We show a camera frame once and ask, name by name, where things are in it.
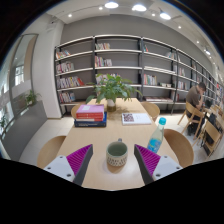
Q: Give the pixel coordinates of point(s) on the pink book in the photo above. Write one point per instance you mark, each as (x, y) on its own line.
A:
(90, 109)

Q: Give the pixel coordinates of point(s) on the grey bookshelf unit with books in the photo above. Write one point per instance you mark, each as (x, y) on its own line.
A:
(116, 60)

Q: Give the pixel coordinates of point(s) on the clear water bottle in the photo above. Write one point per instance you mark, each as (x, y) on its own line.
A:
(155, 140)

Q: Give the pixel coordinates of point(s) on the red book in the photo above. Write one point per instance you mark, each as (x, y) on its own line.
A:
(89, 117)

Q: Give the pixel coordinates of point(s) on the white booklet with square print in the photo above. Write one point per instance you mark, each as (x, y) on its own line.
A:
(136, 119)

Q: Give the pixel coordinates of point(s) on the dark blue book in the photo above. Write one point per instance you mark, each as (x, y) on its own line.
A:
(90, 124)

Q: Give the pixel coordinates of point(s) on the group of wooden chairs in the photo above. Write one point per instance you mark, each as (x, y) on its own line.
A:
(210, 133)

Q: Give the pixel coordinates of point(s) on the person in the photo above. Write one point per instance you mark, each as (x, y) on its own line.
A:
(194, 96)

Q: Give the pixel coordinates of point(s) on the group of ceiling lights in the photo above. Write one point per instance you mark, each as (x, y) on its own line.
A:
(139, 7)

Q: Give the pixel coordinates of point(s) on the small potted plant by window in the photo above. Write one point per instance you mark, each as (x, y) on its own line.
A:
(32, 98)

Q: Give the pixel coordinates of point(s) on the patterned ceramic mug, green inside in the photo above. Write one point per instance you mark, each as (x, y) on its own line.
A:
(116, 156)

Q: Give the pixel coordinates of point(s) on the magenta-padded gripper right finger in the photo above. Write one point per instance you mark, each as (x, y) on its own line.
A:
(168, 165)

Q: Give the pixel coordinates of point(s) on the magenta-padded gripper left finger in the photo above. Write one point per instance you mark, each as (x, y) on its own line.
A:
(56, 165)

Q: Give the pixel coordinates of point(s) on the tan wooden chair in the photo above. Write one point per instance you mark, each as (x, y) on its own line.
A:
(151, 110)
(181, 146)
(50, 150)
(75, 111)

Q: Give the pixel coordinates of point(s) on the green potted plant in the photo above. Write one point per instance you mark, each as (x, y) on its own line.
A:
(113, 88)

